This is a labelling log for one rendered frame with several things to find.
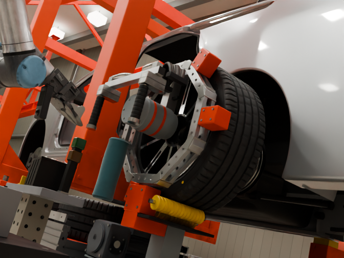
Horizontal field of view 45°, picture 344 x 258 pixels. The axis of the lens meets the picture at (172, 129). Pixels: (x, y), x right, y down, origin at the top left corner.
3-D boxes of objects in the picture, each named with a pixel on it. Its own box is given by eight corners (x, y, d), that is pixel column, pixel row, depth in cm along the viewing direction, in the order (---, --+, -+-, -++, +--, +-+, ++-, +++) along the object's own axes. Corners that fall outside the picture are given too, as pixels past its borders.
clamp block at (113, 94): (118, 102, 184) (122, 91, 185) (101, 94, 179) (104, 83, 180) (112, 103, 188) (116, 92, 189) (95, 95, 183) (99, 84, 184)
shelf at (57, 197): (82, 208, 154) (85, 199, 155) (39, 195, 144) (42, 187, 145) (41, 199, 188) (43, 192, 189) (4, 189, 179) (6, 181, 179)
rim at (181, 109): (266, 158, 166) (235, 76, 199) (226, 138, 153) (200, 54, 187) (183, 218, 191) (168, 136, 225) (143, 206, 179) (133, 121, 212)
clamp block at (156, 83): (164, 92, 157) (167, 79, 158) (145, 82, 152) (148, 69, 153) (156, 93, 161) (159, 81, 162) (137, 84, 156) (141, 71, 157)
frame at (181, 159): (194, 191, 153) (227, 58, 167) (181, 186, 149) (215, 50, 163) (119, 184, 196) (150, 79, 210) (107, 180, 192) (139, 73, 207)
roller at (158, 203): (208, 226, 172) (211, 212, 173) (151, 208, 156) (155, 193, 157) (198, 224, 176) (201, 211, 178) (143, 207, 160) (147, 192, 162)
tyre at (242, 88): (288, 163, 157) (243, 55, 201) (246, 142, 144) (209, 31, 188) (175, 242, 190) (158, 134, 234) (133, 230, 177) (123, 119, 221)
